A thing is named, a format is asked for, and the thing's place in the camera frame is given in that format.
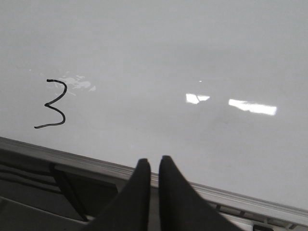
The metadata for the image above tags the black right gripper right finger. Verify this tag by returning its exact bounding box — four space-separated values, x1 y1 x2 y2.
158 155 238 231

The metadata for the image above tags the grey aluminium whiteboard tray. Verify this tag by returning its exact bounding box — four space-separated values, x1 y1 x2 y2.
0 137 308 227

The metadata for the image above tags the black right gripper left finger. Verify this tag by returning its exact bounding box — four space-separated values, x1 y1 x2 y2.
84 158 151 231

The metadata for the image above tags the white whiteboard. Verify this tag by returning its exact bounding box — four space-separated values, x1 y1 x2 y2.
0 0 308 209

